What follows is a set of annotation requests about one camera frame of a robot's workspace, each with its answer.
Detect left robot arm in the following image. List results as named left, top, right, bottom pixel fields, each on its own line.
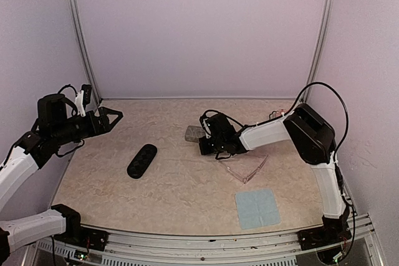
left=1, top=92, right=123, bottom=259

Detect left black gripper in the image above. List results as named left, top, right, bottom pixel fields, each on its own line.
left=51, top=105, right=122, bottom=146

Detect left aluminium corner post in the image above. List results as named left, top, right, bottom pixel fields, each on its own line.
left=68, top=0, right=102, bottom=107

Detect blue cleaning cloth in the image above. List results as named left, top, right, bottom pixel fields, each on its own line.
left=235, top=189, right=281, bottom=229

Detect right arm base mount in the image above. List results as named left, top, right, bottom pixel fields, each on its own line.
left=297, top=216, right=352, bottom=250

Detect red patterned bowl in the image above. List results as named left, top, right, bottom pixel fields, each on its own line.
left=269, top=109, right=292, bottom=120

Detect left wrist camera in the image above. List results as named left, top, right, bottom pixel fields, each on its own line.
left=75, top=84, right=92, bottom=117

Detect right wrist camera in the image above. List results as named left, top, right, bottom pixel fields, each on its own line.
left=200, top=113, right=236, bottom=138

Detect aluminium front rail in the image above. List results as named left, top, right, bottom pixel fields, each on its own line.
left=22, top=214, right=386, bottom=265

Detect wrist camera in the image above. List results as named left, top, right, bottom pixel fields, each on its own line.
left=200, top=113, right=236, bottom=138
left=75, top=84, right=92, bottom=117

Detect black oval glasses case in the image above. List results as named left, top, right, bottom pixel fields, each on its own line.
left=127, top=144, right=158, bottom=179

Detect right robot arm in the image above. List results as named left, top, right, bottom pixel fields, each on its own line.
left=199, top=104, right=350, bottom=244

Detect clear frame glasses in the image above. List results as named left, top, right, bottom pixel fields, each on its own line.
left=218, top=154, right=269, bottom=184

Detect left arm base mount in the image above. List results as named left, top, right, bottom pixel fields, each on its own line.
left=51, top=204, right=108, bottom=252

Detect aluminium corner post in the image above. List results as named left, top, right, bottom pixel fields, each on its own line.
left=299, top=0, right=339, bottom=105
left=68, top=0, right=102, bottom=107

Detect right aluminium corner post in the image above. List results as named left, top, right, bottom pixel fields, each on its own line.
left=299, top=0, right=339, bottom=105

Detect grey glasses case green lining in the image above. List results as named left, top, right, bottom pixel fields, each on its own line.
left=185, top=125, right=206, bottom=143

